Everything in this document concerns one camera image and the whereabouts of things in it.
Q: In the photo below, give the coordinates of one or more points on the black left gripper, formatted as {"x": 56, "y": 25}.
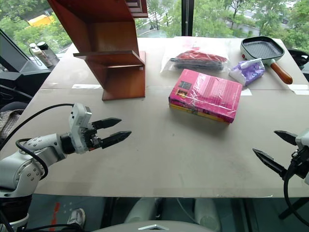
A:
{"x": 93, "y": 139}

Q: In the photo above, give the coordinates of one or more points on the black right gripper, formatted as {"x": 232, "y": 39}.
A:
{"x": 300, "y": 162}

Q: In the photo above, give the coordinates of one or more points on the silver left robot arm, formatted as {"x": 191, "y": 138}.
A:
{"x": 26, "y": 166}

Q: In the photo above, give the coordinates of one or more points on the wooden shelf stand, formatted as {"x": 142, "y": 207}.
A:
{"x": 113, "y": 79}

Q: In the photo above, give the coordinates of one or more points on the pink plastic-wrapped book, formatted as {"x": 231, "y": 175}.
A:
{"x": 207, "y": 91}

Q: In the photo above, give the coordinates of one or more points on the black table leg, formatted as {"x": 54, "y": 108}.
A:
{"x": 293, "y": 209}

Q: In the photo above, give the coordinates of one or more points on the purple and white tissue packet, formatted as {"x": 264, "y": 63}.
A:
{"x": 248, "y": 71}

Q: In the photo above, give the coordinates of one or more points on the white rounded robot leg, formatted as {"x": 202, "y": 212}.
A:
{"x": 141, "y": 210}
{"x": 207, "y": 213}

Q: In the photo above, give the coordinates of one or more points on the black chair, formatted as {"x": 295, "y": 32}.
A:
{"x": 299, "y": 58}

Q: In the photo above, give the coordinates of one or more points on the white sneaker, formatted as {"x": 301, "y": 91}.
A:
{"x": 77, "y": 217}

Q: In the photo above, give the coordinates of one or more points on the clear bottle with black cap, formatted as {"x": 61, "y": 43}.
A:
{"x": 45, "y": 55}

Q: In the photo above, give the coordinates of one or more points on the checked cloth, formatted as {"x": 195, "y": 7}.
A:
{"x": 9, "y": 122}

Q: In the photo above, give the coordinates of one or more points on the silver robot torso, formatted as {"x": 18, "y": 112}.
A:
{"x": 154, "y": 227}

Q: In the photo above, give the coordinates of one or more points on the red and black folded item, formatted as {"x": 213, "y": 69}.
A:
{"x": 200, "y": 59}

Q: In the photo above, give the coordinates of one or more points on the bottle with white cap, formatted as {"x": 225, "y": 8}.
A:
{"x": 33, "y": 47}

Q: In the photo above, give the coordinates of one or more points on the clear plastic zip bag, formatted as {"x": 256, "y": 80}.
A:
{"x": 212, "y": 46}

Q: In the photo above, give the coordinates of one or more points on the dark monitor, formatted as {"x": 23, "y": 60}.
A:
{"x": 12, "y": 53}

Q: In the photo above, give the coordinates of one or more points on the black window mullion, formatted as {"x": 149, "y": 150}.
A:
{"x": 187, "y": 18}

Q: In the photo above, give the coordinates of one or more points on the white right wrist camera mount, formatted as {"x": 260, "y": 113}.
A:
{"x": 303, "y": 139}

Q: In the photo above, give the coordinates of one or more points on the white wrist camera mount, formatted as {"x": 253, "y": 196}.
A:
{"x": 303, "y": 139}
{"x": 78, "y": 116}

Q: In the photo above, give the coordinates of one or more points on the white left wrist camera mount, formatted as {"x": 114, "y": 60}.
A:
{"x": 78, "y": 116}

